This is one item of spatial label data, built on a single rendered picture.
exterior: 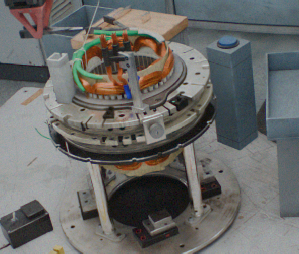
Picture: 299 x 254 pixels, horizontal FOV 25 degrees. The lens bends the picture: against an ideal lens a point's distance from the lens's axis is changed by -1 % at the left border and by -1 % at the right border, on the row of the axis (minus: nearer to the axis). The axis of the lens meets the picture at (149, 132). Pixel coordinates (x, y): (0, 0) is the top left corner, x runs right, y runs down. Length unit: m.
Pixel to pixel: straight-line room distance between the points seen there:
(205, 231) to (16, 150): 0.62
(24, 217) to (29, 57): 2.36
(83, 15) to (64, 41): 0.17
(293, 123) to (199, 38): 2.83
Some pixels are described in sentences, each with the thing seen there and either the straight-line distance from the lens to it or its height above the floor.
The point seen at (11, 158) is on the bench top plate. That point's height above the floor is 0.78.
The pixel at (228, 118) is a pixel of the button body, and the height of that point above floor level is 0.86.
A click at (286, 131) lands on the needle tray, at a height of 1.04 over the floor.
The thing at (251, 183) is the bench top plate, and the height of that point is 0.78.
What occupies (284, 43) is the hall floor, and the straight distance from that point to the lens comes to 3.82.
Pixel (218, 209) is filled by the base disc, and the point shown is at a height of 0.80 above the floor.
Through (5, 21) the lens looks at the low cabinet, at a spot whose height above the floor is 0.38.
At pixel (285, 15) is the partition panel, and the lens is 3.66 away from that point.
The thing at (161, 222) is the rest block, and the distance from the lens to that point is 1.34.
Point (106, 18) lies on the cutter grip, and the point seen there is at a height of 1.09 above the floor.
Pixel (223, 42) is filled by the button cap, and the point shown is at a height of 1.04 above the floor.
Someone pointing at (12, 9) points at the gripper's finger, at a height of 1.26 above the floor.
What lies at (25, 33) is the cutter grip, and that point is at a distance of 1.31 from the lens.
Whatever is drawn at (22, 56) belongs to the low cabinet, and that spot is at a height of 0.17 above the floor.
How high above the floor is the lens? 1.69
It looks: 32 degrees down
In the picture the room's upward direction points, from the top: 10 degrees counter-clockwise
